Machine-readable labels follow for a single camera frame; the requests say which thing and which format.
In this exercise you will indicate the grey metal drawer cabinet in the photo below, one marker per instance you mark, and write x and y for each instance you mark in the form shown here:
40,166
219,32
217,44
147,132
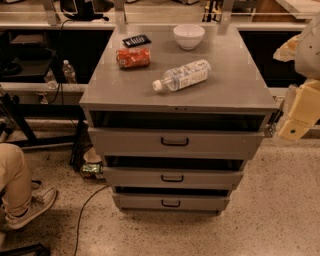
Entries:
234,98

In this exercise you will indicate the grey middle drawer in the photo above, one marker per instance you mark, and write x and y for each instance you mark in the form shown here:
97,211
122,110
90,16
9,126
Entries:
172,178

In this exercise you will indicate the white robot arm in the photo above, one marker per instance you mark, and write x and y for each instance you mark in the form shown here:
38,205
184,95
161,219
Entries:
304,50

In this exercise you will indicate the grey bottom drawer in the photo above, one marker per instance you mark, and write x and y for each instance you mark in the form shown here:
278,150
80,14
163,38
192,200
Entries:
170,202

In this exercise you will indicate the black table leg frame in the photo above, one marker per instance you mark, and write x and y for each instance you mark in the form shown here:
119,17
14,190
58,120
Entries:
13,111

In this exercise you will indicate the person leg beige trousers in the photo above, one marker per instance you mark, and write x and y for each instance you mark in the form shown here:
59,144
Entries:
15,179

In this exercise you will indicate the grey top drawer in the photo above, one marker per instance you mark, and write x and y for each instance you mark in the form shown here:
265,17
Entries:
175,143

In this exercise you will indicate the grey sneaker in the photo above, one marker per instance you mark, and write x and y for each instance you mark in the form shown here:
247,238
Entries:
38,205

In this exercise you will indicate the clear plastic water bottle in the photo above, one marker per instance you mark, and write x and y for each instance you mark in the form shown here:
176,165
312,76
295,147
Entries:
179,78

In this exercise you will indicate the black rectangular remote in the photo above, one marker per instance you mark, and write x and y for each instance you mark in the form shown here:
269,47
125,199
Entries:
137,40

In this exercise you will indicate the black chair base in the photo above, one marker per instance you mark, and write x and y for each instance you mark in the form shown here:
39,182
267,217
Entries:
32,250

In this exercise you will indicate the white ceramic bowl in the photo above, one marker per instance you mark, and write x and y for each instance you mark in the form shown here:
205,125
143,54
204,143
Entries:
188,36

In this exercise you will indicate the small background water bottle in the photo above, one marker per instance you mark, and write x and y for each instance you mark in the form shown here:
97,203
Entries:
69,72

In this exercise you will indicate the grey drawer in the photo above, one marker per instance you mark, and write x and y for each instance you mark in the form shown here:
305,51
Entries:
170,202
172,178
175,143

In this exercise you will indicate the orange crushed soda can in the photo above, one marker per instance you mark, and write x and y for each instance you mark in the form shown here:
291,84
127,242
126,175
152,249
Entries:
133,57

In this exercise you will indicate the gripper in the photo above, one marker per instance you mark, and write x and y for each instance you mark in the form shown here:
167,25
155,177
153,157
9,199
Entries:
308,50

